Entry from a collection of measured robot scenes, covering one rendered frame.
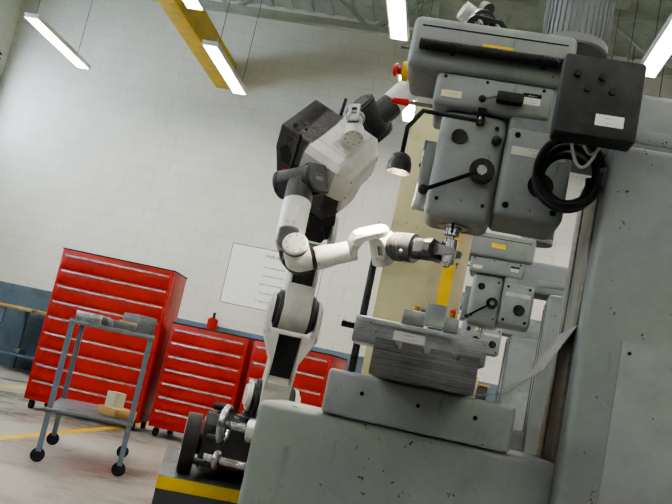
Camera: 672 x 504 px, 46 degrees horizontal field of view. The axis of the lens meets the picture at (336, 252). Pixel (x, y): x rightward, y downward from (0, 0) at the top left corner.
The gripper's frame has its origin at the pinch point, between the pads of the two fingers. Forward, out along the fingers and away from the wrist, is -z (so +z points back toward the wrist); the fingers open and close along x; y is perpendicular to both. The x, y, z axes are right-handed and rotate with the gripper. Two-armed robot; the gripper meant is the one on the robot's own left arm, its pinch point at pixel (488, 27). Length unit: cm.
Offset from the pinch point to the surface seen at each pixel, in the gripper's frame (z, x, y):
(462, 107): -28.4, 6.2, -21.1
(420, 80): -13.0, 17.8, -18.8
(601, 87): -56, -20, -4
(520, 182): -43, -13, -35
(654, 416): -89, -50, -73
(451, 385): -107, 6, -66
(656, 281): -71, -46, -45
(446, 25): -16.4, 15.4, -1.3
